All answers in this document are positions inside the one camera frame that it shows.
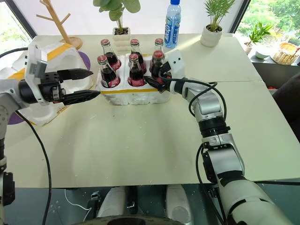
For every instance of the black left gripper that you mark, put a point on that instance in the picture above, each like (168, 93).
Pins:
(48, 87)

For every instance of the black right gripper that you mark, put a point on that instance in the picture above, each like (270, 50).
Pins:
(166, 70)

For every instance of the glass cola bottle red cap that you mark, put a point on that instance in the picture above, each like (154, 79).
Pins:
(156, 62)
(109, 77)
(109, 52)
(136, 75)
(136, 48)
(159, 43)

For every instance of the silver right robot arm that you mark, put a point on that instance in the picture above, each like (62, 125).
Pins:
(225, 164)

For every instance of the dark rounded robot base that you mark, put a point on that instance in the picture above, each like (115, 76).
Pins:
(126, 220)

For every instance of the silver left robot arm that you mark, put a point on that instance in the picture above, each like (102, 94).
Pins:
(8, 93)

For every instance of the white foam crate yellow tape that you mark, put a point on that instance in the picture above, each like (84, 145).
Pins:
(138, 97)

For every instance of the wooden mug tree stand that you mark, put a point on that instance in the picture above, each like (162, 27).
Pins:
(63, 30)

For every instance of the leafy plant ribbed white pot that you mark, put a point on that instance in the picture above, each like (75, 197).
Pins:
(120, 37)

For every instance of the blue plastic drink bottle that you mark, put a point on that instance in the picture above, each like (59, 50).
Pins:
(172, 25)

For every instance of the palm plant round white pot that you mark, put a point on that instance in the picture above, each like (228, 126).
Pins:
(211, 35)

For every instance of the small green potted plant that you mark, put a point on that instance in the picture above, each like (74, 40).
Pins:
(254, 37)

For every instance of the pale green bowl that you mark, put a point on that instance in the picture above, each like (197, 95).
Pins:
(261, 55)

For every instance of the white rounded robot leg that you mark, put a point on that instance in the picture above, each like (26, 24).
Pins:
(112, 201)
(178, 204)

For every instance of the woven wicker basket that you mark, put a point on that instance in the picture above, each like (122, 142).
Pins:
(284, 55)

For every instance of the dark rounded chair back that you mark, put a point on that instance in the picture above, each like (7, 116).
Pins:
(289, 100)

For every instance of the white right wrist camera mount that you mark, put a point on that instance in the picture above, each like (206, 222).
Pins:
(177, 63)

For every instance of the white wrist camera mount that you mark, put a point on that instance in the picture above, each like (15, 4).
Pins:
(177, 63)
(32, 61)

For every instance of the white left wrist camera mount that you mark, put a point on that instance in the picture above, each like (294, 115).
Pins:
(32, 61)

